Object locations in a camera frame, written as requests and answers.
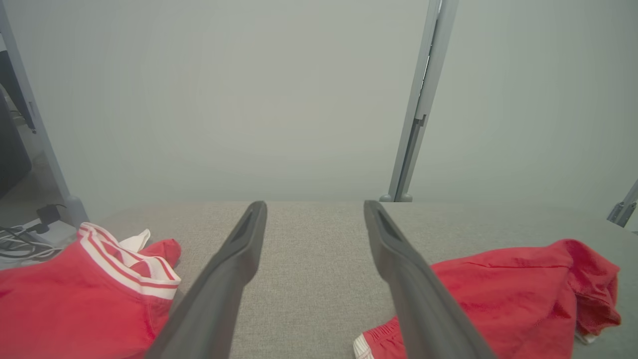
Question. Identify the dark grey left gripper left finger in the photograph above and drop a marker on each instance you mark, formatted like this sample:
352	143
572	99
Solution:
214	299

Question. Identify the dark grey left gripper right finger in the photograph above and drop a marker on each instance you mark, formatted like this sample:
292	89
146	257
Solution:
423	304

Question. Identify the red shorts with white waistband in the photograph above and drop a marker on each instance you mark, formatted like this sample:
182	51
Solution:
513	304

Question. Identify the red shirt with white trim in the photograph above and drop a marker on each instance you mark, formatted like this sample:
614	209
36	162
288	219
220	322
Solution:
60	309

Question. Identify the white power strip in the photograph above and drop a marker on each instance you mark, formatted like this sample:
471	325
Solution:
60	233

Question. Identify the black power adapter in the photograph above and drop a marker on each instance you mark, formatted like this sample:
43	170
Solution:
48	214

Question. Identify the dark panel behind partition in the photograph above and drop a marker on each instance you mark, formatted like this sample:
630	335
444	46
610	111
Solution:
10	149

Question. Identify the grey curved partition leg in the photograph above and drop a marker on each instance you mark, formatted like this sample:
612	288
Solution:
35	119

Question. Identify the grey double partition post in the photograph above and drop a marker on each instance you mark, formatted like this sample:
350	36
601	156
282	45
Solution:
423	99

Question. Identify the grey metal foot bracket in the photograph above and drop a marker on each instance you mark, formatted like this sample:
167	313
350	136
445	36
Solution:
624	209

